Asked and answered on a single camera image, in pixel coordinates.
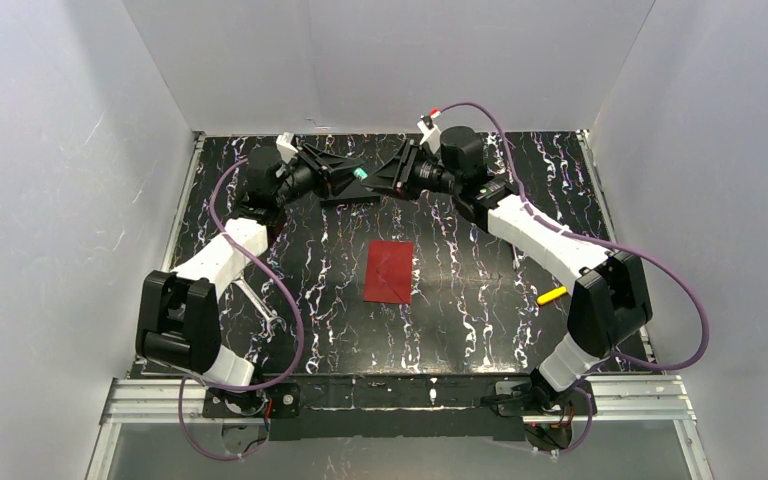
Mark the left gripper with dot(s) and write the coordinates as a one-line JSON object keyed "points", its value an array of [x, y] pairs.
{"points": [[310, 171]]}

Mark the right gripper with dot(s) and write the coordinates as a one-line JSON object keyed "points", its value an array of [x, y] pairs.
{"points": [[408, 169]]}

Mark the green white glue stick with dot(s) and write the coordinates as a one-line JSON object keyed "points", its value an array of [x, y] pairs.
{"points": [[359, 173]]}

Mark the red envelope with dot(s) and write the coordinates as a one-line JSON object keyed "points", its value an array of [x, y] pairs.
{"points": [[388, 276]]}

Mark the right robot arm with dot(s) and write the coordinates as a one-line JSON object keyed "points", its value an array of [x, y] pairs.
{"points": [[610, 298]]}

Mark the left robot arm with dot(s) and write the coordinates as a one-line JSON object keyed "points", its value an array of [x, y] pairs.
{"points": [[178, 320]]}

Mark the black rectangular block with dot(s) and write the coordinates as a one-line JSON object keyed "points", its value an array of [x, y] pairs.
{"points": [[353, 194]]}

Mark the blue red screwdriver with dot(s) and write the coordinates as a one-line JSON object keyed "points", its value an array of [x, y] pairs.
{"points": [[515, 258]]}

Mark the silver wrench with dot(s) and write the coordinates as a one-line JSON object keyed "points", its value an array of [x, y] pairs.
{"points": [[270, 319]]}

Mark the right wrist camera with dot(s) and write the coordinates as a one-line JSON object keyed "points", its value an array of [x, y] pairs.
{"points": [[430, 131]]}

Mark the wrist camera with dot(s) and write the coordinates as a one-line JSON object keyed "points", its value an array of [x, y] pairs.
{"points": [[430, 131], [287, 150]]}

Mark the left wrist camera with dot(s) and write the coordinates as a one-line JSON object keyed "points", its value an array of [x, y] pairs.
{"points": [[287, 150]]}

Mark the yellow handled screwdriver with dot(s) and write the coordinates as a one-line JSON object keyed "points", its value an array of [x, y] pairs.
{"points": [[551, 296]]}

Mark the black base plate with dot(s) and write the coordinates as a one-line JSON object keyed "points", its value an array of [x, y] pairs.
{"points": [[496, 406]]}

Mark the aluminium rail frame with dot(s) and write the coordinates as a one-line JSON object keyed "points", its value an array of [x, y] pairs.
{"points": [[625, 397]]}

